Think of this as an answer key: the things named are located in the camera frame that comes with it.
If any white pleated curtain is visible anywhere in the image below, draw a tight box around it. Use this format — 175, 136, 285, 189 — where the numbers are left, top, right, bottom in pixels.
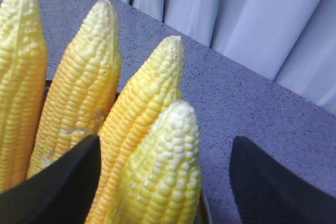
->
122, 0, 335, 113

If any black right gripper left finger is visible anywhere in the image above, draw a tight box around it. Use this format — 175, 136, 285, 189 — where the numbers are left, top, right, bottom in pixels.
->
1, 135, 101, 223

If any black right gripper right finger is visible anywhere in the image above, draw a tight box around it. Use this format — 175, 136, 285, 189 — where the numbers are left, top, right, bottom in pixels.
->
229, 136, 335, 223

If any yellow corn cob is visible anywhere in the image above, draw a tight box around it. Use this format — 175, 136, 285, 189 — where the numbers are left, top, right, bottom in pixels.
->
27, 0, 122, 177
85, 36, 185, 223
1, 0, 48, 191
104, 100, 202, 223

